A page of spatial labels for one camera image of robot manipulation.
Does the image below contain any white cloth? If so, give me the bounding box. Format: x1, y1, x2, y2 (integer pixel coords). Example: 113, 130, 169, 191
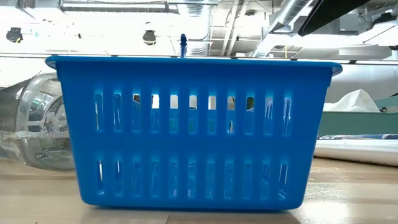
323, 89, 381, 113

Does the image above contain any white blue-printed tube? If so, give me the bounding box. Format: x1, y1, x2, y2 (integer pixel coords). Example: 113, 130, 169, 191
313, 133, 398, 167

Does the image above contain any white blue-trigger spray bottle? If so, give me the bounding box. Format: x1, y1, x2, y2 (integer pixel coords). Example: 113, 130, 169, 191
179, 33, 188, 58

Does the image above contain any teal plastic tub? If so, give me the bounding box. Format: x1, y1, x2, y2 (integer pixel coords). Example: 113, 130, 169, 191
317, 95, 398, 136

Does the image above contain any black ceiling fixture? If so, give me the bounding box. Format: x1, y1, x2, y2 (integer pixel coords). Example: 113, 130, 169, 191
142, 29, 157, 46
5, 27, 24, 44

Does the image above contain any blue slotted plastic basket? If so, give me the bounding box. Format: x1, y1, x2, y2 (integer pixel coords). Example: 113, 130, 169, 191
45, 55, 343, 211

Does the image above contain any silver ventilation duct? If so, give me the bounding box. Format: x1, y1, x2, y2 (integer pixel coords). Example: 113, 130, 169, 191
250, 0, 313, 58

